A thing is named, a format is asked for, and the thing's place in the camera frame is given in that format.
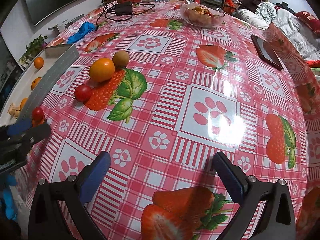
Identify red tomato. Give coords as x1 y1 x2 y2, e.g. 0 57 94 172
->
74 85 92 102
31 107 44 122

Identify large orange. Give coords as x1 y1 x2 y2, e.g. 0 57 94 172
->
89 58 115 82

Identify brown kiwi fruit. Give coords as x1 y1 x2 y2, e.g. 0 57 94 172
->
112 50 130 68

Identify dried husk fruit right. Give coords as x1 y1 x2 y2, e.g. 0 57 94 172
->
8 103 21 119

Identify orange near tray edge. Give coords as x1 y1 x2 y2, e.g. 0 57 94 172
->
20 98 28 110

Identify tangerine middle of tray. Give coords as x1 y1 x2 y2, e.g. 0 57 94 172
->
31 77 42 90

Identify white shallow tray box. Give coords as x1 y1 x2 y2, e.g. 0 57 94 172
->
1 44 79 126

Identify small tangerine far tray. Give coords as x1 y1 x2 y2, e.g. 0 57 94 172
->
34 57 44 69

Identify potted green plant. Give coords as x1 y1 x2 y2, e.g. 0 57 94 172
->
19 34 48 68

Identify white tv cabinet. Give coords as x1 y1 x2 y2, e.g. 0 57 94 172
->
0 0 113 86

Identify small cardboard box on cabinet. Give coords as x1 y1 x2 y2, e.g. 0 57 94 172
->
48 21 67 36

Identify strawberry pattern tablecloth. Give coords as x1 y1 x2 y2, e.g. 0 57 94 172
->
16 3 319 239

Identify blue crumpled gloves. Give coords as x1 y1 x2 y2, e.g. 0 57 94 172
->
67 22 96 44

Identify black power adapter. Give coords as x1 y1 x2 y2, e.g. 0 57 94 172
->
114 1 133 16

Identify black smartphone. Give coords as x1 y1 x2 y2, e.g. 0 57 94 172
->
251 35 283 71

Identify white quilted sofa cover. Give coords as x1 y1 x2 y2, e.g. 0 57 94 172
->
234 2 319 61

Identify glass bowl of snacks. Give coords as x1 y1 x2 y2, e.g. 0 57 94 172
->
180 3 225 29

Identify red embroidered cushion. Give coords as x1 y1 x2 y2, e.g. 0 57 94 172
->
295 11 320 36

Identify small framed tablet screen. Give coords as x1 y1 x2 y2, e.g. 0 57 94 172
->
200 0 224 8

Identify black power cable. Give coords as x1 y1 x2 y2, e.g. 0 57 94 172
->
95 0 157 28

